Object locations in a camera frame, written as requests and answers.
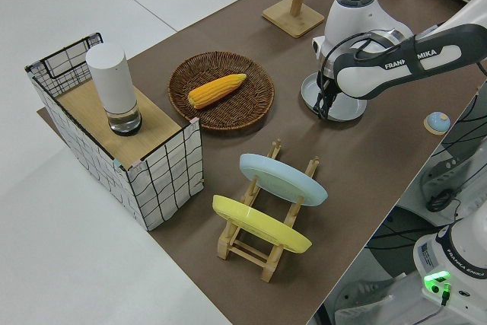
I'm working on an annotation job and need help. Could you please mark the gray round plate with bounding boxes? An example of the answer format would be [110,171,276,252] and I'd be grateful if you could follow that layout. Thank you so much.
[301,72,368,122]

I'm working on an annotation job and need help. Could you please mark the light blue plate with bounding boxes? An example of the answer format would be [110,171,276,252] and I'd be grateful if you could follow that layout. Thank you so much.
[239,153,329,207]

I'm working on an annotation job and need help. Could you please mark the wooden plate rack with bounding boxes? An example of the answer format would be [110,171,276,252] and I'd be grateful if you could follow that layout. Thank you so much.
[216,139,320,283]

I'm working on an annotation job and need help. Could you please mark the yellow corn cob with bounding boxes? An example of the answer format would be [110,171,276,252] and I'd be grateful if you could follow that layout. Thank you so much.
[188,73,247,110]

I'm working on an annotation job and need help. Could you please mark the round wicker basket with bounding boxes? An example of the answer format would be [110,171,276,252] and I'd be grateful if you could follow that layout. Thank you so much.
[167,51,275,131]

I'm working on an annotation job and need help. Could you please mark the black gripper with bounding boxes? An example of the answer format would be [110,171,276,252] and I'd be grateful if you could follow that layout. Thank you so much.
[317,73,342,120]

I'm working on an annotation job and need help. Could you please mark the grid pattern storage box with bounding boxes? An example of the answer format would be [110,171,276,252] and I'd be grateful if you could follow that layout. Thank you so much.
[25,31,205,231]

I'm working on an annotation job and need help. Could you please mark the blue call bell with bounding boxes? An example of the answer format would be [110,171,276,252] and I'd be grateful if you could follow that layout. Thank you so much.
[423,111,451,135]

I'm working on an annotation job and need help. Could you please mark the white cylinder container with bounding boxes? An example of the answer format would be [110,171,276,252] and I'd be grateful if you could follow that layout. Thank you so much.
[84,43,143,136]

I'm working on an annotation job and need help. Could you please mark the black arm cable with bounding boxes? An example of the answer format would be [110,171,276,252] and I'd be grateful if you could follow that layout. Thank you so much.
[318,30,423,120]

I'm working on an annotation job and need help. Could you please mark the yellow plate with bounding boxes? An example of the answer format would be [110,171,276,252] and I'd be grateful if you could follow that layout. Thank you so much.
[212,194,313,254]

